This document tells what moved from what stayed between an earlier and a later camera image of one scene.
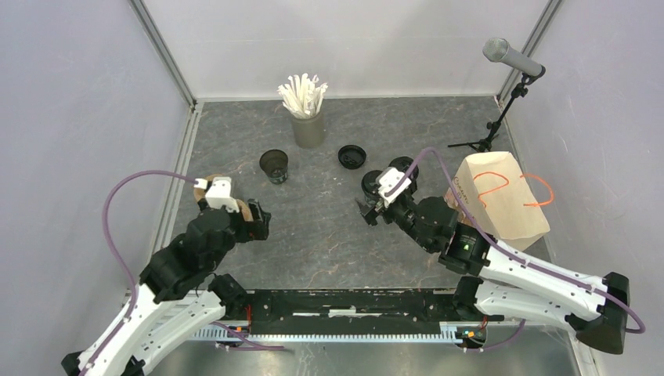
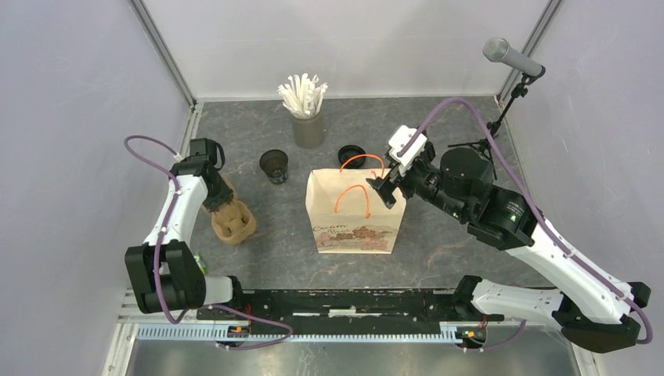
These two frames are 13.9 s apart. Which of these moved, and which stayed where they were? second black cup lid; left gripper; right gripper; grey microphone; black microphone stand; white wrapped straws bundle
Moved: left gripper; right gripper
Stayed: white wrapped straws bundle; second black cup lid; black microphone stand; grey microphone
